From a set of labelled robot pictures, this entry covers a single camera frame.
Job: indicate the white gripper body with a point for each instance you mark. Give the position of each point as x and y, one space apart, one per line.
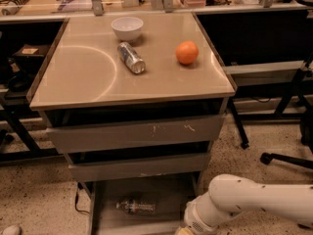
195 223

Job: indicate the clear plastic water bottle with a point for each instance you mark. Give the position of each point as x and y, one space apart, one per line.
133 206

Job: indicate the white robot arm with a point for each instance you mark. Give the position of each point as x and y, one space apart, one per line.
228 196

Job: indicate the grey bottom drawer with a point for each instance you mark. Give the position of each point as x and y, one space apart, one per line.
170 193

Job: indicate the grey drawer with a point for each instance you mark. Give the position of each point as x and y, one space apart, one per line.
170 193
139 167
134 134

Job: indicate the grey middle drawer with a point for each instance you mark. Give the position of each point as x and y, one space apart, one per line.
139 167

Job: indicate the grey top drawer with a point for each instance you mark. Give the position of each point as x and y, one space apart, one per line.
134 134

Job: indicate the grey drawer cabinet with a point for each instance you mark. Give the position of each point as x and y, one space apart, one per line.
87 83

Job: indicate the orange fruit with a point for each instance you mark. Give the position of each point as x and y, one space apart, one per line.
186 52

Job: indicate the white object on floor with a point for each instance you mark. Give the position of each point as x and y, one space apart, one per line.
12 230

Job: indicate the silver soda can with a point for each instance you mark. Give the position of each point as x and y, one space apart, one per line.
130 58

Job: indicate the white ceramic bowl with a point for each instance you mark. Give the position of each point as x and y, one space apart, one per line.
127 28

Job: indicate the dark box with label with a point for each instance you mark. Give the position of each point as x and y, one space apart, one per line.
31 55

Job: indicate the black coiled spring tool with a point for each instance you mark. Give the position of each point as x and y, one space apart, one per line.
13 7

